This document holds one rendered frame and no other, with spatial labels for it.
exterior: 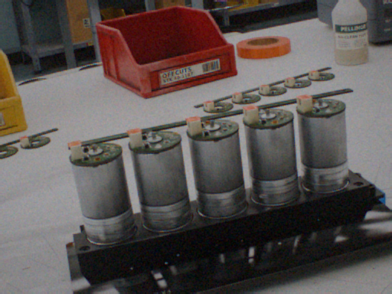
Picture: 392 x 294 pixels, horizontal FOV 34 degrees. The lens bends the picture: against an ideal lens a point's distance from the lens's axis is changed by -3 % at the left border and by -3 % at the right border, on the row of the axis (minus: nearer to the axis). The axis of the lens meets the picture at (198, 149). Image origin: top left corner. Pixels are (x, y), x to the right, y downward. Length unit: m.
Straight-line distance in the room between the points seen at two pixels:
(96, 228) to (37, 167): 0.18
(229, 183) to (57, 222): 0.12
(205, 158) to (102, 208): 0.05
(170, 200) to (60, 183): 0.15
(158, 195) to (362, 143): 0.18
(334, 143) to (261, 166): 0.04
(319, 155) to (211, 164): 0.06
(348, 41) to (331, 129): 0.32
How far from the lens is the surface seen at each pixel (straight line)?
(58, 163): 0.48
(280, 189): 0.32
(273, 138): 0.31
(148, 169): 0.30
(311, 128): 0.32
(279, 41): 0.71
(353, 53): 0.63
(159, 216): 0.31
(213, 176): 0.30
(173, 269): 0.30
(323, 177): 0.33
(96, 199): 0.30
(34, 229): 0.39
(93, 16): 2.72
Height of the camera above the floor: 0.91
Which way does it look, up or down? 21 degrees down
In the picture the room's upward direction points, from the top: 8 degrees counter-clockwise
